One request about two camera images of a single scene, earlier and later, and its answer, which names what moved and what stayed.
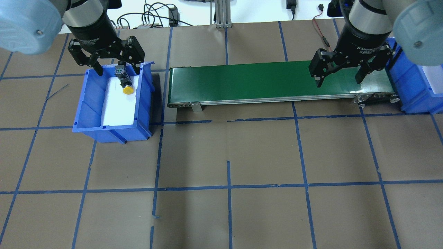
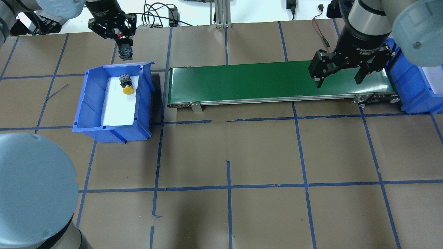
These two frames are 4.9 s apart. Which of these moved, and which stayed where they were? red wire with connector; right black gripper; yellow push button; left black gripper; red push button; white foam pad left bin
Moved: left black gripper; red push button
Stayed: red wire with connector; yellow push button; right black gripper; white foam pad left bin
